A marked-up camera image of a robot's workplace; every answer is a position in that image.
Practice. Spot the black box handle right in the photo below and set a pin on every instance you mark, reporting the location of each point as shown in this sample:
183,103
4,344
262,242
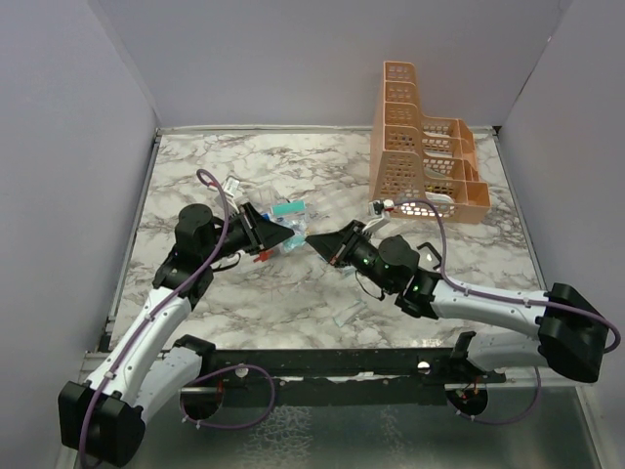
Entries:
430,258

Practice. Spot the orange plastic file rack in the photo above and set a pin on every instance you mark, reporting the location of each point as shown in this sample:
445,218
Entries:
414,155

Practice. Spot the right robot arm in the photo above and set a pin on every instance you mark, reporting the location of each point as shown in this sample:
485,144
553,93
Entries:
558,328

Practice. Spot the teal bandage packet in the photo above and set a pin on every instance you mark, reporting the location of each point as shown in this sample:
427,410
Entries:
294,242

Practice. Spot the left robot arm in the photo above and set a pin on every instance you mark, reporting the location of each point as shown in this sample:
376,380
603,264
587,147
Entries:
105,417

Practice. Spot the silver teal-header packet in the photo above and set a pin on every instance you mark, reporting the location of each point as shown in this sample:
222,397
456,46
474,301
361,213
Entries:
291,215

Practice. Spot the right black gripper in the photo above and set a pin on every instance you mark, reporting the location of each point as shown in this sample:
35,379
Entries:
336,247

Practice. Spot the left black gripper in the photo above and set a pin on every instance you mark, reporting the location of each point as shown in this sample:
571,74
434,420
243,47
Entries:
261,233

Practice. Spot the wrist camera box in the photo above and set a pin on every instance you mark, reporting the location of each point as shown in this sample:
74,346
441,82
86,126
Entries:
231,187
379,211

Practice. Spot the black front frame bar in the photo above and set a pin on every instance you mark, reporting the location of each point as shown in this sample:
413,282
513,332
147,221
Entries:
327,377

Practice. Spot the black box handle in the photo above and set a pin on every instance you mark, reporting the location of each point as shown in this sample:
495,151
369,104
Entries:
233,262
430,258

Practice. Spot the flat teal strip packet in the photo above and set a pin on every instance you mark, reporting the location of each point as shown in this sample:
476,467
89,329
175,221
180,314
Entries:
347,314

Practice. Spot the black box handle left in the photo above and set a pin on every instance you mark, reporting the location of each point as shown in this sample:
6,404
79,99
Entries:
233,262

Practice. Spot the clear first aid box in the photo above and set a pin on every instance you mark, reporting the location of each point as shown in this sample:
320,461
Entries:
263,198

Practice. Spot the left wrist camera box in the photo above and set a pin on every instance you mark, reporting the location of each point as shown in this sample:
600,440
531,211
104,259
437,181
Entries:
231,187

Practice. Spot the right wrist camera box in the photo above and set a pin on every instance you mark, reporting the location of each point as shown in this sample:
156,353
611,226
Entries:
379,211

